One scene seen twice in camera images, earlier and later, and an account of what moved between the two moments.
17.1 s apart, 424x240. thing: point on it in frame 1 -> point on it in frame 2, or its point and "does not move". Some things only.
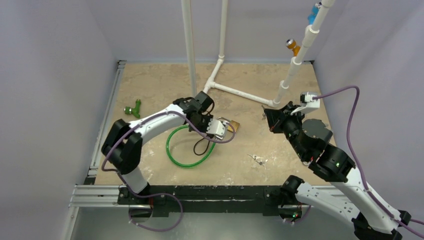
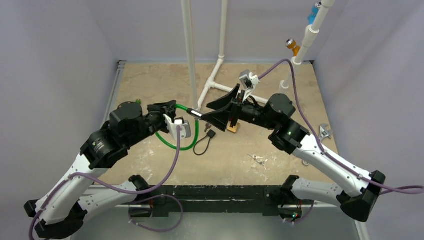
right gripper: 276,118 -> 235,110
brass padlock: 235,124 does not move
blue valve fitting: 311,16 does not move
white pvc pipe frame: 304,43 does not move
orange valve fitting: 291,44 does not move
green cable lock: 175,160 -> 196,114
